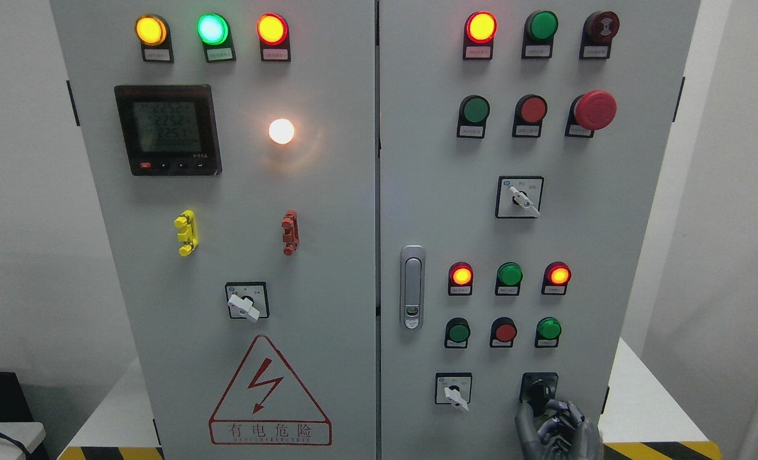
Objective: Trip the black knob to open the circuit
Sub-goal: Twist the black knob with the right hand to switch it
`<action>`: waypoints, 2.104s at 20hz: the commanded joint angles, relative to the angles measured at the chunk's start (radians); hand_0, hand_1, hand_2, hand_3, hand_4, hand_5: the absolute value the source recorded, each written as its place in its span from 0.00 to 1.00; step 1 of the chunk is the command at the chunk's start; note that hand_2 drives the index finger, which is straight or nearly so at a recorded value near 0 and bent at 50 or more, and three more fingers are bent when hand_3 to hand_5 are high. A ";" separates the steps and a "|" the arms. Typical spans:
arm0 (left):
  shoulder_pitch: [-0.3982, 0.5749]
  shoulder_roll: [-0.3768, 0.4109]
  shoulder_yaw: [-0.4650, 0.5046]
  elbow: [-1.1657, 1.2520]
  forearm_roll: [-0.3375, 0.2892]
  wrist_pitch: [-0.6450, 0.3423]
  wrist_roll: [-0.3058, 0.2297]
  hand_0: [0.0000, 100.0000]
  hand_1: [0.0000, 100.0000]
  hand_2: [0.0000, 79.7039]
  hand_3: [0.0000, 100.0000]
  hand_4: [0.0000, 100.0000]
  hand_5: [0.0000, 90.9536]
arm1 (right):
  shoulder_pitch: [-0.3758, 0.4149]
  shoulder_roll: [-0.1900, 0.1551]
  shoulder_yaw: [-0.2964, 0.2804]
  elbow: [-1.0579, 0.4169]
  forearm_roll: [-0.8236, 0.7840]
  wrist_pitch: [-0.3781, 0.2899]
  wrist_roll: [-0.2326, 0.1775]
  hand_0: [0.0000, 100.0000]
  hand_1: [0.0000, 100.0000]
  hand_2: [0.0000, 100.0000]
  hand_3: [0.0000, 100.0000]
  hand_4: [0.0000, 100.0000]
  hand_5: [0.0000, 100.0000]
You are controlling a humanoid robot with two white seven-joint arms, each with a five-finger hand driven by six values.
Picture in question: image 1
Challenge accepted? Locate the green lamp middle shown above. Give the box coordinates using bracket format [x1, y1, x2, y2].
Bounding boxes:
[494, 262, 524, 296]

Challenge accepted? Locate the black digital power meter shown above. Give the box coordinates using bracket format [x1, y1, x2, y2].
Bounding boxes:
[114, 84, 223, 176]

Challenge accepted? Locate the red emergency stop button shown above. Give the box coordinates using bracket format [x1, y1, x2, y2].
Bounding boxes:
[565, 89, 617, 139]

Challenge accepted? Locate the right grey cabinet door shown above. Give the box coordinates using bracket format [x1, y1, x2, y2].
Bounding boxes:
[379, 1, 700, 459]

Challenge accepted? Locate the red lit lamp top right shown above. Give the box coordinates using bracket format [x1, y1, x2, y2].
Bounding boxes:
[463, 11, 498, 61]

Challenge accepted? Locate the left grey cabinet door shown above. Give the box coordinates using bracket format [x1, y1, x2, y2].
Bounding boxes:
[50, 1, 376, 459]

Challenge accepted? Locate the yellow terminal connector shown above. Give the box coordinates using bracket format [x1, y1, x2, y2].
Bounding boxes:
[174, 210, 199, 257]

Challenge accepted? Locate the green unlit lamp top right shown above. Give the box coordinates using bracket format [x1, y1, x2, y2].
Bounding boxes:
[522, 10, 559, 60]

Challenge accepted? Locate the upper right selector switch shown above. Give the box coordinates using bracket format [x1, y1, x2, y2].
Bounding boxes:
[494, 176, 545, 219]

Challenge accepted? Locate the silver door handle lock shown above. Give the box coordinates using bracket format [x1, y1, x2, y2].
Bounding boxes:
[399, 245, 426, 331]

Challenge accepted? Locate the red lamp middle right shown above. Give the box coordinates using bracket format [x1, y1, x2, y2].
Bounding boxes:
[541, 261, 571, 295]

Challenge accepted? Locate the green lamp lower right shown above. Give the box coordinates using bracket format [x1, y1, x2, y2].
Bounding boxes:
[534, 317, 562, 349]

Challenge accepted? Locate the white box with cable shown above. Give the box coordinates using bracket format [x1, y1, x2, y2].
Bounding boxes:
[0, 422, 48, 459]

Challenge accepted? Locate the dark red buzzer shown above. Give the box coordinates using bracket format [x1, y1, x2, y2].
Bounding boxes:
[580, 11, 621, 60]

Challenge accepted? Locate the red push button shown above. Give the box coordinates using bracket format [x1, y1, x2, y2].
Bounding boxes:
[511, 94, 548, 139]
[489, 317, 518, 348]

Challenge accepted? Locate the white platform with hazard stripes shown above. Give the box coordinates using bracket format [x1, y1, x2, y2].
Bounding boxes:
[60, 341, 723, 459]

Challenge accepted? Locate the red lit lamp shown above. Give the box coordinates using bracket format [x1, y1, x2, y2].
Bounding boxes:
[463, 11, 498, 61]
[448, 261, 474, 295]

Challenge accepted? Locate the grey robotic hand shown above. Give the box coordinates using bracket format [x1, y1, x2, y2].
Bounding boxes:
[514, 399, 604, 459]

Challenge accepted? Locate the lower white selector switch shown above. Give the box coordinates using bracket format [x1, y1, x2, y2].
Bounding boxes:
[435, 372, 472, 411]

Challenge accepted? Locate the red push button upper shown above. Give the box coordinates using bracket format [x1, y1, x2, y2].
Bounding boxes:
[511, 94, 548, 139]

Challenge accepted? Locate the red terminal connector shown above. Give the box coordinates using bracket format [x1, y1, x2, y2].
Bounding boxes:
[281, 210, 300, 256]

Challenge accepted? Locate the grey cabinet door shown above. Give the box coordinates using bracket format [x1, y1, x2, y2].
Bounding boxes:
[50, 1, 376, 459]
[379, 1, 700, 459]

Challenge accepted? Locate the black rotary knob switch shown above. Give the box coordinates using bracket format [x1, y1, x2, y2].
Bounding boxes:
[519, 372, 559, 417]

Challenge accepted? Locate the yellow indicator lamp top left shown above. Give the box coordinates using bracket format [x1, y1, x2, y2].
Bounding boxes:
[135, 14, 174, 63]

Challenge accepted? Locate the red electric hazard sign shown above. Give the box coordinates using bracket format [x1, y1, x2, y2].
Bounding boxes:
[208, 335, 332, 447]

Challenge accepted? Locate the green push button lower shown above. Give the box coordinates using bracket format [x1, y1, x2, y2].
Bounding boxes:
[444, 317, 472, 349]

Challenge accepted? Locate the green push button upper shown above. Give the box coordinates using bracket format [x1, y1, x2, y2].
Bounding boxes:
[457, 95, 490, 139]

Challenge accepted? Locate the green push button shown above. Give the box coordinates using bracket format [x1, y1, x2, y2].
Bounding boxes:
[444, 317, 472, 349]
[457, 95, 490, 139]

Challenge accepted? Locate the left door selector switch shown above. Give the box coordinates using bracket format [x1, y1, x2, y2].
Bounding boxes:
[224, 282, 270, 323]

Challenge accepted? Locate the green lit indicator lamp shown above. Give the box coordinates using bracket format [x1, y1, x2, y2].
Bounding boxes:
[197, 13, 236, 62]

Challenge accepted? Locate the white lit indicator lamp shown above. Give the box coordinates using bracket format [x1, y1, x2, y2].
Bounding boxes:
[268, 118, 295, 145]

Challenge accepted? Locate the red push button lower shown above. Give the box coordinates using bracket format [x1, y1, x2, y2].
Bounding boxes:
[489, 317, 518, 348]

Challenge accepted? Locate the red lit lamp middle left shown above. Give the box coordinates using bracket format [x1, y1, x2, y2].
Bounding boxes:
[448, 261, 474, 295]

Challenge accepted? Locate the red lit lamp left door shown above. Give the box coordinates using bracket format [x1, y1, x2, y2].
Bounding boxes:
[256, 12, 291, 62]

